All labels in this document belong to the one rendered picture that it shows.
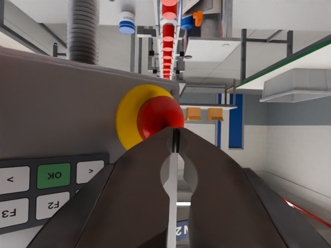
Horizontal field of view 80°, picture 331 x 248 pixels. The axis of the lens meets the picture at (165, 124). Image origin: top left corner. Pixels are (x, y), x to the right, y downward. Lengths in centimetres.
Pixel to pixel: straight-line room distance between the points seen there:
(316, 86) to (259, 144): 663
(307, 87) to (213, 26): 163
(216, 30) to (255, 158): 819
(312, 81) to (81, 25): 202
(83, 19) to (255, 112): 839
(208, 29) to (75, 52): 36
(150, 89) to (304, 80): 198
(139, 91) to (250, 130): 831
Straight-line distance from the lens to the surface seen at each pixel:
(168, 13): 49
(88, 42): 25
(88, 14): 26
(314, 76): 217
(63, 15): 114
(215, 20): 55
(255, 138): 855
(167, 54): 73
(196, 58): 57
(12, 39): 175
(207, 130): 785
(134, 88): 15
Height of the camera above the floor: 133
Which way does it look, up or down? 1 degrees down
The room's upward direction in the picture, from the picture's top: 179 degrees counter-clockwise
